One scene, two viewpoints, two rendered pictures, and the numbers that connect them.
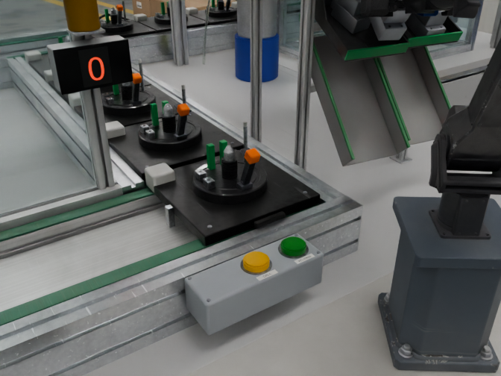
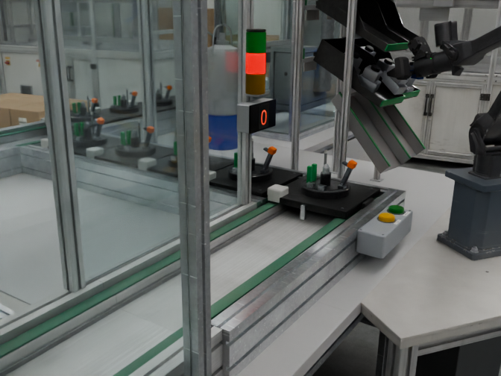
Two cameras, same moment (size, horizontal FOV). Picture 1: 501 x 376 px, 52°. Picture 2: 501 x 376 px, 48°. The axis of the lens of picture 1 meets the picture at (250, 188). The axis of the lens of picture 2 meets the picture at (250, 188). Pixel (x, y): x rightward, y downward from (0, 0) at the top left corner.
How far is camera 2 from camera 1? 0.95 m
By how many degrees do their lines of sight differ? 24
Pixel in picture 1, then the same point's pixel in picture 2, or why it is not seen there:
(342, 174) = not seen: hidden behind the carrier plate
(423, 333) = (484, 234)
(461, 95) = (356, 150)
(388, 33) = (399, 89)
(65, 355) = (322, 277)
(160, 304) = (349, 247)
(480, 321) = not seen: outside the picture
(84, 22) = (262, 88)
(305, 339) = (419, 259)
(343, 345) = (440, 258)
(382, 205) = not seen: hidden behind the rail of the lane
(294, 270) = (405, 219)
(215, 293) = (382, 232)
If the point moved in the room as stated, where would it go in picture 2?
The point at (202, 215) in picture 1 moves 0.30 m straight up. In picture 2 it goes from (330, 204) to (337, 91)
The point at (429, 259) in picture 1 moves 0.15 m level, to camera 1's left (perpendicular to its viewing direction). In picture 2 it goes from (489, 186) to (440, 194)
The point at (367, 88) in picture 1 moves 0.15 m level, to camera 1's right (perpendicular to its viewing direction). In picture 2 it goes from (373, 127) to (411, 124)
